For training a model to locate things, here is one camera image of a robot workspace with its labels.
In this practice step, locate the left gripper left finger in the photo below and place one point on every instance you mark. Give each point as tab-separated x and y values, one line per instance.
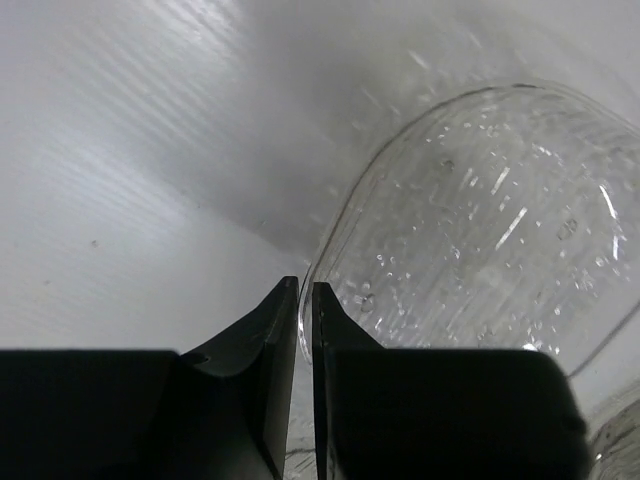
219	411

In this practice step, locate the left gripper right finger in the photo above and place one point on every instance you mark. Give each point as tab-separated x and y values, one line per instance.
409	413

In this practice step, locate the clear glass plate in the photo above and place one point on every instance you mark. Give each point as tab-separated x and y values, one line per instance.
615	444
504	217

